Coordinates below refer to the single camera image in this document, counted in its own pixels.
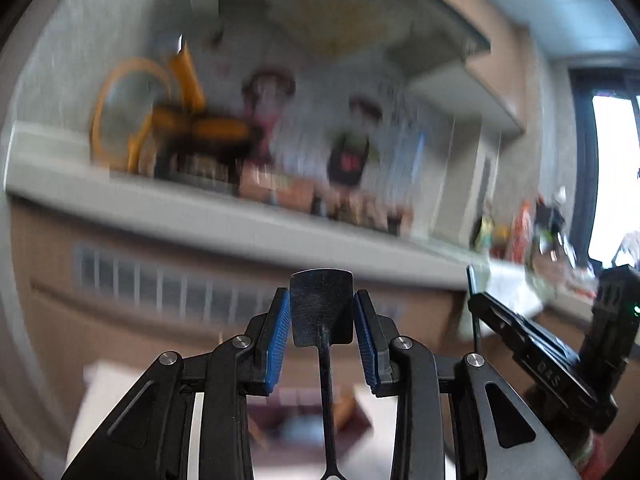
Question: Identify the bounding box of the range hood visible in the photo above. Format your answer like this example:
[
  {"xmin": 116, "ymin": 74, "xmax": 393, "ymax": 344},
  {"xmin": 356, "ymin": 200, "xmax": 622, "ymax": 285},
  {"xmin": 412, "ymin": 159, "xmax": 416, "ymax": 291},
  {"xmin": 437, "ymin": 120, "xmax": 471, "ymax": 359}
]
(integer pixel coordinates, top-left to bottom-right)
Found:
[{"xmin": 185, "ymin": 0, "xmax": 492, "ymax": 82}]

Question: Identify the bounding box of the black spatula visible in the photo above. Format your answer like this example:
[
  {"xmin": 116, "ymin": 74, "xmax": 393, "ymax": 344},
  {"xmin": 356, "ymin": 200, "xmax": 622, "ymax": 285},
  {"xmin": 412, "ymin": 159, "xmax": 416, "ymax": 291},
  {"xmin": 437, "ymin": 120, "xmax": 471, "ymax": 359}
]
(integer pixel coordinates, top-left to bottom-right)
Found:
[{"xmin": 290, "ymin": 269, "xmax": 355, "ymax": 480}]

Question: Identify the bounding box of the window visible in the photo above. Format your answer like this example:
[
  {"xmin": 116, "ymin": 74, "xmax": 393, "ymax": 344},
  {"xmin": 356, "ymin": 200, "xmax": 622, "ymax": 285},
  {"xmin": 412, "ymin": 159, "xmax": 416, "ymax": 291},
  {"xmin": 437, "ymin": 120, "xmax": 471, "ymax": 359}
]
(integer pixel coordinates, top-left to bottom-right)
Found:
[{"xmin": 570, "ymin": 67, "xmax": 640, "ymax": 272}]

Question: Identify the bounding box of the white box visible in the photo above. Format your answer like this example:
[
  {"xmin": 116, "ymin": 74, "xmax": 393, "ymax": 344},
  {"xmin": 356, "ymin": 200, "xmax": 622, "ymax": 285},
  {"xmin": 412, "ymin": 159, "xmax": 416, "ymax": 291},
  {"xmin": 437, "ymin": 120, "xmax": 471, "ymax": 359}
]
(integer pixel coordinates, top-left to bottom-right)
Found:
[{"xmin": 66, "ymin": 361, "xmax": 167, "ymax": 467}]

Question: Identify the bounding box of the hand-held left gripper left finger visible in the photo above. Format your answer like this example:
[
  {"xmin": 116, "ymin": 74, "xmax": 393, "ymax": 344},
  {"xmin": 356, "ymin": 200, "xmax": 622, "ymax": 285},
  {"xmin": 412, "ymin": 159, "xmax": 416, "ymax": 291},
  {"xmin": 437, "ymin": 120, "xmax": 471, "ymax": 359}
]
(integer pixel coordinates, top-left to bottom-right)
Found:
[{"xmin": 61, "ymin": 287, "xmax": 293, "ymax": 480}]

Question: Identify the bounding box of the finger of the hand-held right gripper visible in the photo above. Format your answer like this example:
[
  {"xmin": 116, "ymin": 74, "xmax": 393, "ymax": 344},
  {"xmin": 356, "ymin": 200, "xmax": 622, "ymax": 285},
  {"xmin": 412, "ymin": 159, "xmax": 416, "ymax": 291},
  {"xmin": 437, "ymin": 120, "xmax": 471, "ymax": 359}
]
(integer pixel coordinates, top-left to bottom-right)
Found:
[{"xmin": 467, "ymin": 291, "xmax": 619, "ymax": 432}]

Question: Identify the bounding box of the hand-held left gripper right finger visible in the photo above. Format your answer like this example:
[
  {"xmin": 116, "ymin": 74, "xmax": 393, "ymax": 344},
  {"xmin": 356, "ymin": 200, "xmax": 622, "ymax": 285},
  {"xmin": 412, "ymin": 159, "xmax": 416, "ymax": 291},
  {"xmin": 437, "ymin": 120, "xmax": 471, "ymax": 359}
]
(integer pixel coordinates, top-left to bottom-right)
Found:
[{"xmin": 353, "ymin": 289, "xmax": 582, "ymax": 480}]

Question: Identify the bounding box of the yellow green bottle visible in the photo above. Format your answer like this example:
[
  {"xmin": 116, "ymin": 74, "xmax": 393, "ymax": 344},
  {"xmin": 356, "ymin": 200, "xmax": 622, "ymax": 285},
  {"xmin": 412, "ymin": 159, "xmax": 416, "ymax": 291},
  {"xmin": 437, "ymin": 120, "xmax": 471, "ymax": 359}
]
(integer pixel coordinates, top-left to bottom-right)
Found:
[{"xmin": 474, "ymin": 214, "xmax": 497, "ymax": 252}]

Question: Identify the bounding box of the orange hose loop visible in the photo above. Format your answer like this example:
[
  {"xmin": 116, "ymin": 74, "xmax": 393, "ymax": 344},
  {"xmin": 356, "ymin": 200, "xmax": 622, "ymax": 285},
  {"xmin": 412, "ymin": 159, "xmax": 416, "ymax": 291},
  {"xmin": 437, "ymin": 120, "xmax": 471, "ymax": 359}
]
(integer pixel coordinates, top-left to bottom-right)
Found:
[{"xmin": 90, "ymin": 57, "xmax": 174, "ymax": 172}]

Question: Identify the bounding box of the brown wall cabinet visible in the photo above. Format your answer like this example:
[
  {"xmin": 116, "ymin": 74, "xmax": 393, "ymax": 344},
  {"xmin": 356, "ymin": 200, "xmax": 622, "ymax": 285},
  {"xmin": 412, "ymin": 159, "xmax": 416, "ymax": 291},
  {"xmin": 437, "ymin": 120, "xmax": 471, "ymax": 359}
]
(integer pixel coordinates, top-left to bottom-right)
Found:
[{"xmin": 414, "ymin": 25, "xmax": 527, "ymax": 134}]

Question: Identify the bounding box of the pink cartoon wall sticker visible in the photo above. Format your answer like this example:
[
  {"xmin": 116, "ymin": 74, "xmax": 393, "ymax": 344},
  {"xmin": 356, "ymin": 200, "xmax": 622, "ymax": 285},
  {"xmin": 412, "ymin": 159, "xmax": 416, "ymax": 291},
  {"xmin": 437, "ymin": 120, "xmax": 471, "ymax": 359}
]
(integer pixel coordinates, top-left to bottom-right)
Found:
[{"xmin": 242, "ymin": 67, "xmax": 297, "ymax": 162}]

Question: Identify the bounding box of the white cloth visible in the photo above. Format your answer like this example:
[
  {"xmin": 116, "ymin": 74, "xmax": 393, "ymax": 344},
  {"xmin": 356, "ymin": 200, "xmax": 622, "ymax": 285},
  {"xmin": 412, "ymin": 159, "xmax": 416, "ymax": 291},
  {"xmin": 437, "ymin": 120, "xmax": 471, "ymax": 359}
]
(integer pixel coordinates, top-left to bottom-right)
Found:
[{"xmin": 486, "ymin": 259, "xmax": 547, "ymax": 317}]

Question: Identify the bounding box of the black orange frying pan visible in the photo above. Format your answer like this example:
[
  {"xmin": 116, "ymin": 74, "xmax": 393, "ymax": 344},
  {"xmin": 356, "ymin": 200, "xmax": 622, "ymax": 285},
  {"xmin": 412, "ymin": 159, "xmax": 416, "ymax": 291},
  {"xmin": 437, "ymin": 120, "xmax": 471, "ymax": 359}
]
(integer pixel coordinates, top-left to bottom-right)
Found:
[{"xmin": 150, "ymin": 40, "xmax": 267, "ymax": 177}]

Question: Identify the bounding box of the green cartoon wall sticker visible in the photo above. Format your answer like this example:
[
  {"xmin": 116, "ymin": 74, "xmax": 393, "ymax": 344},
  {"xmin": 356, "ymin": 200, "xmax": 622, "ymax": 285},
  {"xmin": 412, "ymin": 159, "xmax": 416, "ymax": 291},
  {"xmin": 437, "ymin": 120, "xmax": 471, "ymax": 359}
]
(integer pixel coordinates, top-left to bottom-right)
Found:
[{"xmin": 327, "ymin": 97, "xmax": 384, "ymax": 192}]

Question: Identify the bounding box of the red bottle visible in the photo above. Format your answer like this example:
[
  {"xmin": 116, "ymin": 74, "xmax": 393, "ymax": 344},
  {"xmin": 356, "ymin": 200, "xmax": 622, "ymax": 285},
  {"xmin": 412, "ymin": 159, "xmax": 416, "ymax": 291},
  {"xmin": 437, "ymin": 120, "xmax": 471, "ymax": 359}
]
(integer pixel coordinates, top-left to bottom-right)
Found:
[{"xmin": 510, "ymin": 202, "xmax": 534, "ymax": 262}]

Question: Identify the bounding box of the grey vent grille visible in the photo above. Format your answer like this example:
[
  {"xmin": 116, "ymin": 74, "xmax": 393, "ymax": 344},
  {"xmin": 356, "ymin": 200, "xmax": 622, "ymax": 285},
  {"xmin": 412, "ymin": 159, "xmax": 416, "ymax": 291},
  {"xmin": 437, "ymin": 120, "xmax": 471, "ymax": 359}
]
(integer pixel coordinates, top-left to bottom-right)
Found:
[{"xmin": 74, "ymin": 244, "xmax": 282, "ymax": 312}]

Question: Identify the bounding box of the dark bottle with white cap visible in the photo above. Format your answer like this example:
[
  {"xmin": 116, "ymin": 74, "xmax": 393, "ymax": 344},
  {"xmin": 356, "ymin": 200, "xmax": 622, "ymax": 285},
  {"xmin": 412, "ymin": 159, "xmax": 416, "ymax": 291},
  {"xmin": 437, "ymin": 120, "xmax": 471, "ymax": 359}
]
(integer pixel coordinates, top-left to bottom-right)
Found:
[{"xmin": 534, "ymin": 186, "xmax": 569, "ymax": 242}]

